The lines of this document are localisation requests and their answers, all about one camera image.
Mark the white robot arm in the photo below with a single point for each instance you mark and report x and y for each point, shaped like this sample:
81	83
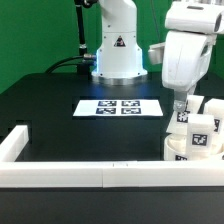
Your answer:
119	59

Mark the white marker sheet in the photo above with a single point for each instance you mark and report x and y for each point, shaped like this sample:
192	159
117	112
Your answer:
113	108

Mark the white round stool seat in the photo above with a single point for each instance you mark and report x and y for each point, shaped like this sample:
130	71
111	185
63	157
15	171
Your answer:
175	149

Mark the white U-shaped fence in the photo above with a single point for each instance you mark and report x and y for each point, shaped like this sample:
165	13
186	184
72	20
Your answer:
15	174

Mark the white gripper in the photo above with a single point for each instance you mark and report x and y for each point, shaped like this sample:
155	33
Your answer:
185	59

